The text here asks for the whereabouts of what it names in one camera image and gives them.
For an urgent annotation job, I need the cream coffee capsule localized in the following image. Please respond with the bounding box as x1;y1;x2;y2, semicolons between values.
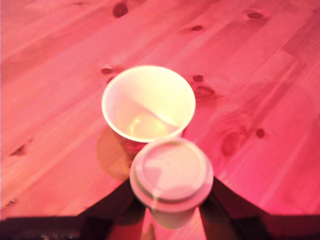
129;136;215;230

